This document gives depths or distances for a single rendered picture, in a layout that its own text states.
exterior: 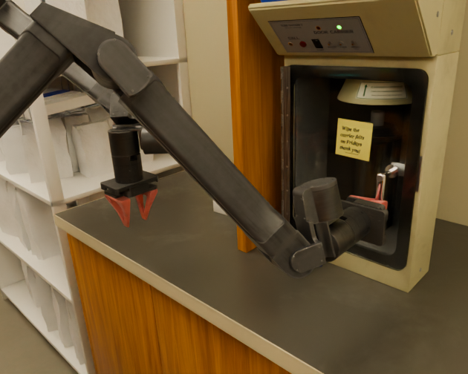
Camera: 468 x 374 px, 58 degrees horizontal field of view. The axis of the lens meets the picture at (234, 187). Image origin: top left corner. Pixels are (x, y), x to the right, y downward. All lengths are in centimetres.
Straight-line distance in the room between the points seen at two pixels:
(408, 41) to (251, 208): 38
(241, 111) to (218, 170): 37
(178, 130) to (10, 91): 21
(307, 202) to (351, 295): 33
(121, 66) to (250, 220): 27
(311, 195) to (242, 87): 37
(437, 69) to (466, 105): 45
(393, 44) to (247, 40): 31
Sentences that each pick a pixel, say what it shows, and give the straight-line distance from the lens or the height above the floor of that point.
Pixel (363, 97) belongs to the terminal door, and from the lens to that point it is 85.
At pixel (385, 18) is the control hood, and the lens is 75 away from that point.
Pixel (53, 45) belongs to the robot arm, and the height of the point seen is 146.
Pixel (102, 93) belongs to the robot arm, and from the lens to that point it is 88.
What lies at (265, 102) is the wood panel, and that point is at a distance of 100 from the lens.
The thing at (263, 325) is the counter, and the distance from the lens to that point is 84.
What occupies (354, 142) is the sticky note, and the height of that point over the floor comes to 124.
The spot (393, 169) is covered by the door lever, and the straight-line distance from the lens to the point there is 85.
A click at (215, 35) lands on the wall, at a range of 172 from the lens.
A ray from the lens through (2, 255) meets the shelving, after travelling 283.
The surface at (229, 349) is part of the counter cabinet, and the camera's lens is 97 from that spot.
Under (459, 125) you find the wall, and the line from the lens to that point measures 127.
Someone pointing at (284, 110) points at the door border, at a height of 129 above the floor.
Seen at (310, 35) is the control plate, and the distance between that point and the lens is 84.
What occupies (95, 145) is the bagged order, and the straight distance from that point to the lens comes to 178.
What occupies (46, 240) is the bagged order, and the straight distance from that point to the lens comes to 212.
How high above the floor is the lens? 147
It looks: 21 degrees down
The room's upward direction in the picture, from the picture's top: 3 degrees counter-clockwise
